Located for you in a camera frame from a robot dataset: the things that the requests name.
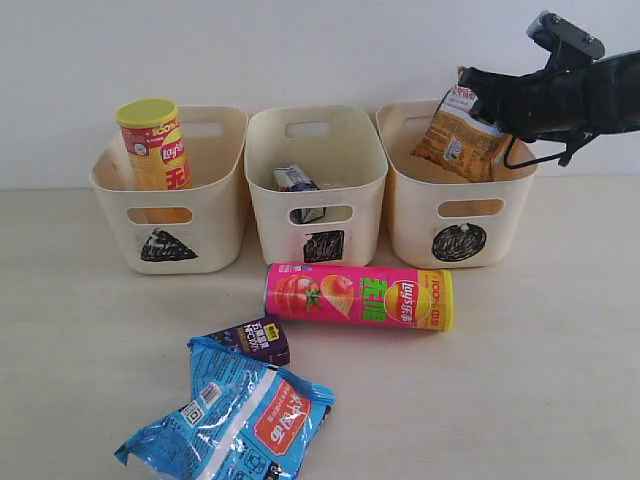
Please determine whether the yellow Lays chips can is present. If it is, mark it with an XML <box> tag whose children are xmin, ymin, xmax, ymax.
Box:
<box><xmin>116</xmin><ymin>98</ymin><xmax>192</xmax><ymax>191</ymax></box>

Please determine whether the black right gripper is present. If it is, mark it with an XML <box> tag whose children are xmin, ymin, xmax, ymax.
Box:
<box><xmin>458</xmin><ymin>51</ymin><xmax>639</xmax><ymax>138</ymax></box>

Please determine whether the cream bin with circle mark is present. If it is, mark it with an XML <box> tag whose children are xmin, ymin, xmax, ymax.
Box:
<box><xmin>375</xmin><ymin>100</ymin><xmax>536</xmax><ymax>269</ymax></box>

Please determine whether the cream bin with square mark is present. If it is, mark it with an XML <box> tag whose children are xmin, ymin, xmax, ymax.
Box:
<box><xmin>244</xmin><ymin>106</ymin><xmax>388</xmax><ymax>266</ymax></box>

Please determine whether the cream bin with triangle mark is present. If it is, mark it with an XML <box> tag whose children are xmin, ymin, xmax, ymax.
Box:
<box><xmin>91</xmin><ymin>106</ymin><xmax>250</xmax><ymax>275</ymax></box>

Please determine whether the white blue milk carton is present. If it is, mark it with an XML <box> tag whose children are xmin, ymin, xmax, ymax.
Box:
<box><xmin>273</xmin><ymin>164</ymin><xmax>326</xmax><ymax>224</ymax></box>

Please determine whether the purple juice carton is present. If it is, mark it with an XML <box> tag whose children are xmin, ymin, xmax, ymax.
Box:
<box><xmin>208</xmin><ymin>315</ymin><xmax>291</xmax><ymax>366</ymax></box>

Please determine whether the blue instant noodle bag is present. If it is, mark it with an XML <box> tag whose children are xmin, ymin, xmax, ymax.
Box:
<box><xmin>114</xmin><ymin>336</ymin><xmax>335</xmax><ymax>479</ymax></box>

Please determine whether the orange instant noodle bag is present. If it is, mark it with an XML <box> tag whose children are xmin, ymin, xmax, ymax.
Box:
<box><xmin>410</xmin><ymin>66</ymin><xmax>512</xmax><ymax>183</ymax></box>

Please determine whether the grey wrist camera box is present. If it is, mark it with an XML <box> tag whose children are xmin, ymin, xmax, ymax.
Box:
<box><xmin>526</xmin><ymin>10</ymin><xmax>605</xmax><ymax>63</ymax></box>

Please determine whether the pink Lays chips can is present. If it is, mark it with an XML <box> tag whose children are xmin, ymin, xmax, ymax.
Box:
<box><xmin>264</xmin><ymin>263</ymin><xmax>454</xmax><ymax>332</ymax></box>

